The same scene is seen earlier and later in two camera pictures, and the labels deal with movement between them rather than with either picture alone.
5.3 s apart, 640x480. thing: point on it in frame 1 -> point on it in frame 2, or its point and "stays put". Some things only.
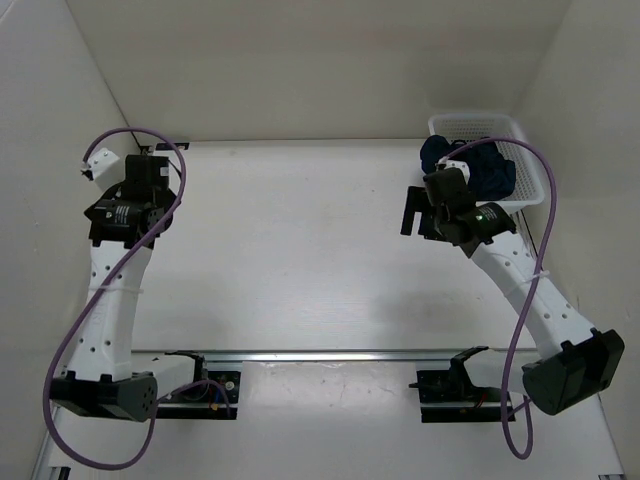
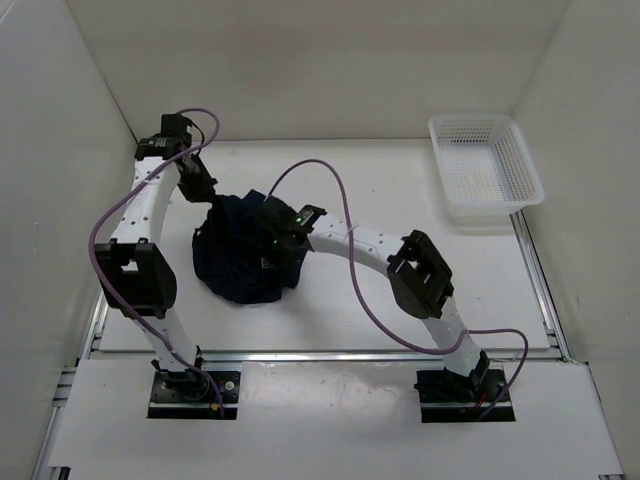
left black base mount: x=202 y=401 stays put
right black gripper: x=417 y=200 -> x=278 y=260
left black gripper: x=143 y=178 -> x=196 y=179
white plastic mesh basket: x=473 y=128 stays put
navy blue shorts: x=491 y=176 -> x=234 y=257
